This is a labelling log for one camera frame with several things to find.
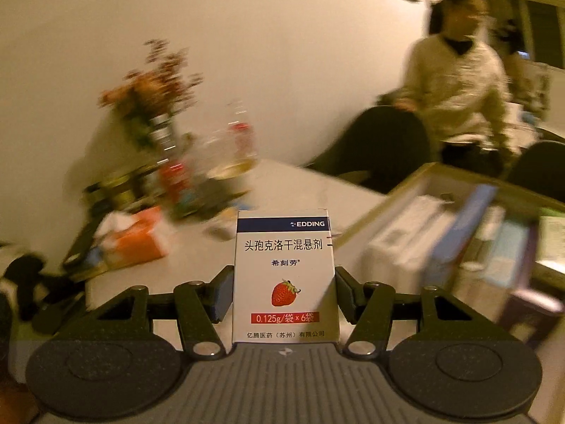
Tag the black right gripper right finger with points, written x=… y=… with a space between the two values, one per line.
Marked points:
x=441 y=355

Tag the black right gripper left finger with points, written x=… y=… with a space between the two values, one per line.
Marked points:
x=123 y=357

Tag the light blue medicine box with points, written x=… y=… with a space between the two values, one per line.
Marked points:
x=506 y=258

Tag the small white purple box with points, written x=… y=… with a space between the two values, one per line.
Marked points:
x=284 y=278

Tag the white bear cough medicine box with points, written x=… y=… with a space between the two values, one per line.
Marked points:
x=394 y=239

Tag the large cardboard sorting box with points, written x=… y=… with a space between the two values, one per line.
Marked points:
x=474 y=236

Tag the black flat pack yellow print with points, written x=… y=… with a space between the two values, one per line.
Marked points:
x=85 y=259

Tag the orange tissue pack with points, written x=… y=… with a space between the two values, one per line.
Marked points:
x=128 y=239

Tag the yellow lid glass jar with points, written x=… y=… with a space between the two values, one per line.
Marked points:
x=115 y=192

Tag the red label drink bottle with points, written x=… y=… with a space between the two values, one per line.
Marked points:
x=173 y=173

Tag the white paper bowl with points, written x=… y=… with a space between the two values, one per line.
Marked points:
x=235 y=177

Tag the dark chair near woman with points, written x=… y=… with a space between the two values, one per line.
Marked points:
x=385 y=145

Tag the woman in white jacket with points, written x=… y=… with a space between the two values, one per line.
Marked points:
x=457 y=86

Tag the dried flower bouquet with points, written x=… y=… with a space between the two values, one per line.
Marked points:
x=161 y=89

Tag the person in background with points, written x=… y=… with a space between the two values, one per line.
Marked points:
x=510 y=44

